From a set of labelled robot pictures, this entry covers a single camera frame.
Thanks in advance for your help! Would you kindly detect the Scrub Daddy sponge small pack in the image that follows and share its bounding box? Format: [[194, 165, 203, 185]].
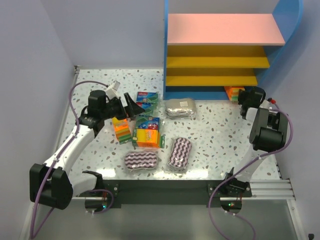
[[224, 86, 245, 103]]

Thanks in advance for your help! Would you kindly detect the grey mesh sponge pack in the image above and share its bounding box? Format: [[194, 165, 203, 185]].
[[165, 98, 197, 119]]

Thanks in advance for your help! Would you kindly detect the pink striped sponge pack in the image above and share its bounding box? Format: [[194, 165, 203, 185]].
[[167, 137, 193, 172], [124, 150, 159, 171]]

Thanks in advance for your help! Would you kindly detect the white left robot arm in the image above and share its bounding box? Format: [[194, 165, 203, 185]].
[[29, 90, 145, 210]]

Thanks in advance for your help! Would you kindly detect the blue shelf unit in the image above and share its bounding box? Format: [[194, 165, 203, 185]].
[[163, 0, 304, 100]]

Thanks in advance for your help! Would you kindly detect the Vileda sponge pack middle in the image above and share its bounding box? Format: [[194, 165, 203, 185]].
[[137, 102, 158, 117]]

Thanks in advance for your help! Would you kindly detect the vileda sponge pack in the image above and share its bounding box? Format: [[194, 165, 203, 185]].
[[136, 91, 159, 104], [135, 116, 161, 131], [137, 102, 158, 117]]

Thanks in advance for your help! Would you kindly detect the Vileda sponge pack far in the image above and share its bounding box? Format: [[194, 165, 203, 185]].
[[136, 91, 159, 104]]

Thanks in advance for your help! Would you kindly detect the Vileda sponge pack near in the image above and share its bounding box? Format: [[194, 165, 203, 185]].
[[135, 116, 161, 131]]

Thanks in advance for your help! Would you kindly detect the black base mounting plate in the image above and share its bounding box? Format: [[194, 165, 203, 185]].
[[84, 178, 253, 210]]

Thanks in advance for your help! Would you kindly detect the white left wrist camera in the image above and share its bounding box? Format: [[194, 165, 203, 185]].
[[105, 81, 120, 100]]

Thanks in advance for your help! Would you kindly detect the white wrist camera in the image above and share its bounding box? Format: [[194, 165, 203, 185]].
[[245, 99, 279, 122], [105, 81, 120, 100]]

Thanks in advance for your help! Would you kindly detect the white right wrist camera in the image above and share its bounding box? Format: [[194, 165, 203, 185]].
[[245, 99, 279, 122]]

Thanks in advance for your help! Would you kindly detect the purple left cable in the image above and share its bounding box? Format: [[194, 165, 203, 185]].
[[29, 80, 116, 240]]

